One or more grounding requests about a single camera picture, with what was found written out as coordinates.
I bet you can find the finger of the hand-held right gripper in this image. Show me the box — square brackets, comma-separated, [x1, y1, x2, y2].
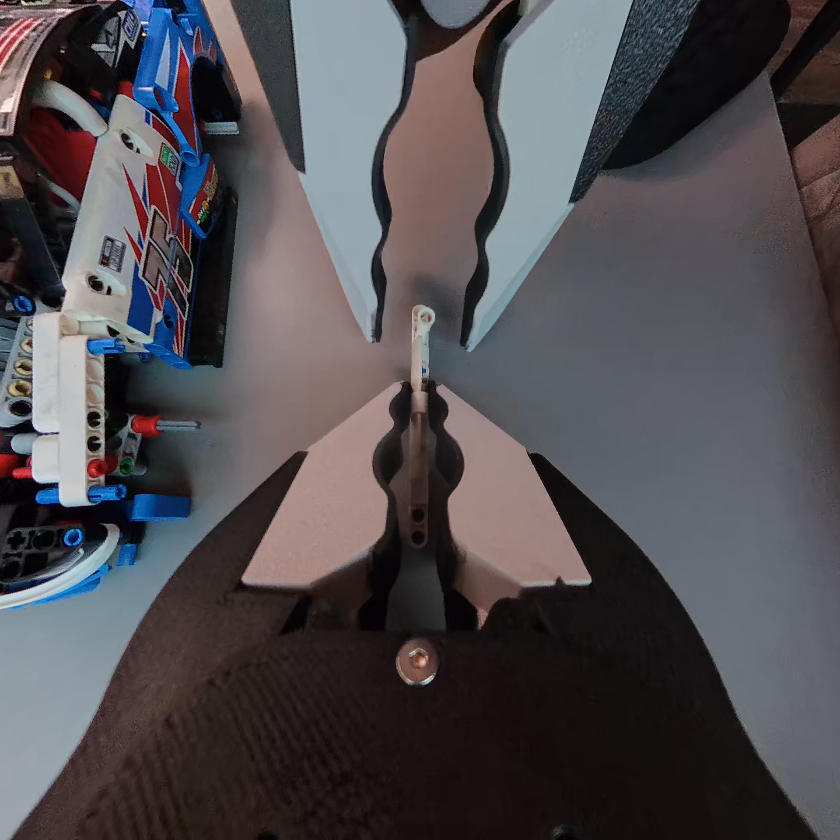
[461, 0, 635, 352]
[289, 0, 419, 343]

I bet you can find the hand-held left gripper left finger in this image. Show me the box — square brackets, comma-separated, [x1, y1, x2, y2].
[241, 381, 413, 588]

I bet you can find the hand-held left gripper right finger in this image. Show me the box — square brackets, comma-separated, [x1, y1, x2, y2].
[428, 384, 592, 588]

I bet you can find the white brick beam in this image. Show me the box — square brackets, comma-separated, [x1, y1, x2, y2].
[411, 305, 437, 549]

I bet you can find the grey desk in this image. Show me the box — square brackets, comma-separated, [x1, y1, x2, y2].
[0, 0, 840, 837]

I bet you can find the blue white brick race car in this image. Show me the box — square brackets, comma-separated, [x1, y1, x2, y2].
[0, 0, 242, 611]

